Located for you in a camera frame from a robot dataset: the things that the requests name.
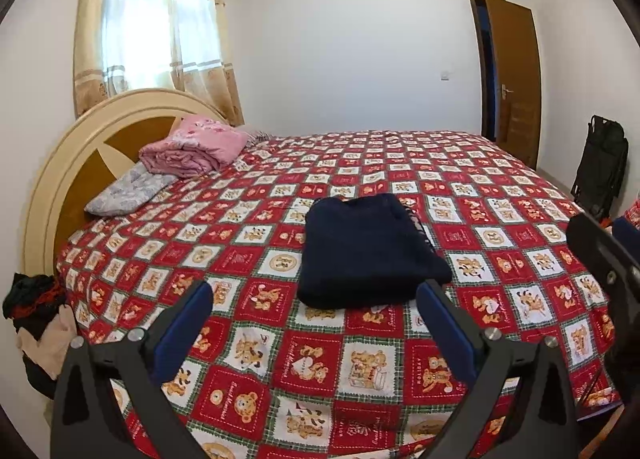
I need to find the pile of dark clothes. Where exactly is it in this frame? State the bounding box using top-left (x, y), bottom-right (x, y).
top-left (2, 273), bottom-right (78, 400)

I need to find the beige patterned curtain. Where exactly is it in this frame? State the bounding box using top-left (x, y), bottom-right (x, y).
top-left (72, 0), bottom-right (246, 124)

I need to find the grey floral pillow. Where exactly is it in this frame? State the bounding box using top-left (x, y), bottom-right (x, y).
top-left (84, 161), bottom-right (178, 217)

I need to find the brown wooden door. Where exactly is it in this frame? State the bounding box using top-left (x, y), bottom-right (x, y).
top-left (484, 0), bottom-right (543, 170)

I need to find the red checked bear print blanket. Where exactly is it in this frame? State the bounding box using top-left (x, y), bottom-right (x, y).
top-left (54, 129), bottom-right (631, 459)

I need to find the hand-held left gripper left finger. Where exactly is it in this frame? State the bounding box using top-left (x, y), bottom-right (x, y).
top-left (50, 280), bottom-right (215, 459)

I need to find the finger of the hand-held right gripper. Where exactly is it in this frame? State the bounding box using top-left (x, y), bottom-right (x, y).
top-left (612, 216), bottom-right (640, 260)
top-left (566, 213), bottom-right (640, 301)

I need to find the brown door frame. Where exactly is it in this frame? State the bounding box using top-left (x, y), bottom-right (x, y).
top-left (467, 0), bottom-right (493, 140)

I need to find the pink folded quilt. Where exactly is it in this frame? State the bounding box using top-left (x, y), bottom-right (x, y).
top-left (139, 116), bottom-right (251, 177)

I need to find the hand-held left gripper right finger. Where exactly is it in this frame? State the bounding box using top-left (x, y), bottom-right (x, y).
top-left (416, 279), bottom-right (583, 459)

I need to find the navy patterned knit sweater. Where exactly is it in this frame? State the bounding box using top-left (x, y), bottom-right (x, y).
top-left (296, 193), bottom-right (453, 311)

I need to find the cream wooden bed headboard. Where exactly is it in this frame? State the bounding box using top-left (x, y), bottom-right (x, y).
top-left (22, 88), bottom-right (228, 280)

